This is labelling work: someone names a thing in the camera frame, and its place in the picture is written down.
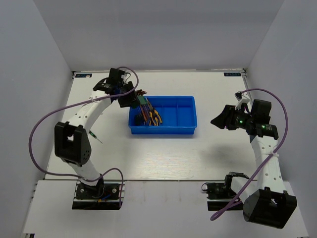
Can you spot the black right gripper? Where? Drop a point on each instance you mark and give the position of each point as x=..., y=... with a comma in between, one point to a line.
x=226, y=117

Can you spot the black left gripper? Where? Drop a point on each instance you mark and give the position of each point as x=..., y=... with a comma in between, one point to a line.
x=132, y=98

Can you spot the green hex key set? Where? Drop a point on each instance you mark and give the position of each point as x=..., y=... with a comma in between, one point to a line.
x=141, y=109

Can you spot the green stubby screwdriver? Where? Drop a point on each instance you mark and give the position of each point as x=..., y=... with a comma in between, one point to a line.
x=137, y=120

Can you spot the yellow black long-nose pliers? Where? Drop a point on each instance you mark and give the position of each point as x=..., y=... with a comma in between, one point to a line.
x=154, y=117

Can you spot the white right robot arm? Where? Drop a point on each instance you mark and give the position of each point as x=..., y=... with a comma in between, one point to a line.
x=265, y=200

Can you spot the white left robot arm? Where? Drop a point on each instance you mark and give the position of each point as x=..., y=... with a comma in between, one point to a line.
x=71, y=138

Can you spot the blue label sticker left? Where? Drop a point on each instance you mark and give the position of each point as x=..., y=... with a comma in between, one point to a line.
x=83, y=75

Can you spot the blue label sticker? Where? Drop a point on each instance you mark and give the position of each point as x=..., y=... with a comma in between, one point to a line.
x=83, y=75
x=232, y=74

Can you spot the blue label sticker right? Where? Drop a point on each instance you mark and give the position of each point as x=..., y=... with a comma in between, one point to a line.
x=232, y=74

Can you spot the thin green precision screwdriver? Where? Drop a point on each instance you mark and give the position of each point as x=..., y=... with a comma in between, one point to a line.
x=94, y=136

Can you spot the blue plastic divided bin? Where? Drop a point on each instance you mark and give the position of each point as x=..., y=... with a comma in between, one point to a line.
x=178, y=114

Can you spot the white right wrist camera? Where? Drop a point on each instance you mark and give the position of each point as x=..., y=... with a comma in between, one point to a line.
x=242, y=98

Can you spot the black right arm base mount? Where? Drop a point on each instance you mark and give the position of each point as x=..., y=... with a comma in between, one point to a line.
x=217, y=195

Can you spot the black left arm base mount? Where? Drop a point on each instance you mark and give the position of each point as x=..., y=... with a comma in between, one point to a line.
x=108, y=196

